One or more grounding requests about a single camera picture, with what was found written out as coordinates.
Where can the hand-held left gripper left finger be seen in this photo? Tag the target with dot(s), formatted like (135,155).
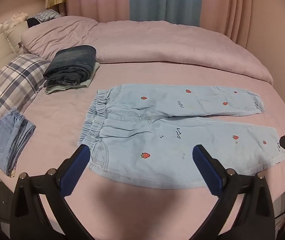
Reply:
(73,172)

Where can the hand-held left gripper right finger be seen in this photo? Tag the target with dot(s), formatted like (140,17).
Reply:
(207,172)

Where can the light blue strawberry pants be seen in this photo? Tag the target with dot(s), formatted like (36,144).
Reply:
(172,135)

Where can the folded dark denim pants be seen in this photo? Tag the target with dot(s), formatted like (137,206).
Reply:
(72,63)

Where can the pink bed sheet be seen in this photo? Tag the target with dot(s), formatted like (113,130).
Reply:
(57,112)

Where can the folded light blue jeans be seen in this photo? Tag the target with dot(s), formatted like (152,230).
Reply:
(10,140)

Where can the folded light green garment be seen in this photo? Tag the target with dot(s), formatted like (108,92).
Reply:
(87,81)

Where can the large plaid pillow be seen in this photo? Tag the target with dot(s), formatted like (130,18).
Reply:
(12,85)

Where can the pink quilt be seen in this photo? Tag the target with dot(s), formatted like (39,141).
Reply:
(157,42)

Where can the white pillow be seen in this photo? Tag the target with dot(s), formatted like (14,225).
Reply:
(13,38)

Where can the small plaid pillow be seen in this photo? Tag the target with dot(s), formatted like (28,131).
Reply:
(43,17)

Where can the blue curtain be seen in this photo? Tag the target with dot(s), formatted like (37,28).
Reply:
(165,0)

